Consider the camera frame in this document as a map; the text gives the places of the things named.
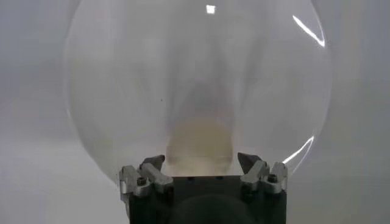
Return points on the round white plate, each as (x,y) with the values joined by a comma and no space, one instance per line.
(122,91)

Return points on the white steamed baozi bun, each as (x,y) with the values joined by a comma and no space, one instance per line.
(199,143)

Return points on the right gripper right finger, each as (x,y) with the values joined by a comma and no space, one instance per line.
(259,175)

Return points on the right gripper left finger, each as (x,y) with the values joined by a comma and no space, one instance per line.
(152,179)

